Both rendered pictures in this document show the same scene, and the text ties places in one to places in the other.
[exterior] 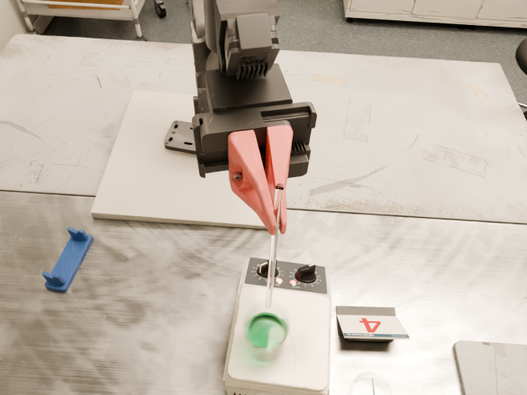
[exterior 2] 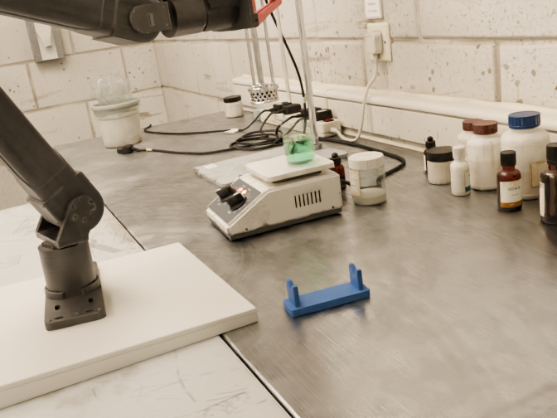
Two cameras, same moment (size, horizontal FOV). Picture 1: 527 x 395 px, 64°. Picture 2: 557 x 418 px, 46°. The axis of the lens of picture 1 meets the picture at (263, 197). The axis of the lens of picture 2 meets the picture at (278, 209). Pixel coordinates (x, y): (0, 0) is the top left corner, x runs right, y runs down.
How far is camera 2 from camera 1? 1.16 m
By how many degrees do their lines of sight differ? 89
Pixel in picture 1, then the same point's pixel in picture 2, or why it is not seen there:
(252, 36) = not seen: outside the picture
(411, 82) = not seen: outside the picture
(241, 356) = (317, 163)
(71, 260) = (325, 292)
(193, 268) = (259, 256)
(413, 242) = (147, 212)
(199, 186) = (157, 279)
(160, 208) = (209, 282)
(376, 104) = not seen: outside the picture
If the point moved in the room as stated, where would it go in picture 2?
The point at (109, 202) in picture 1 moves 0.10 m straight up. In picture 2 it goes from (230, 305) to (215, 225)
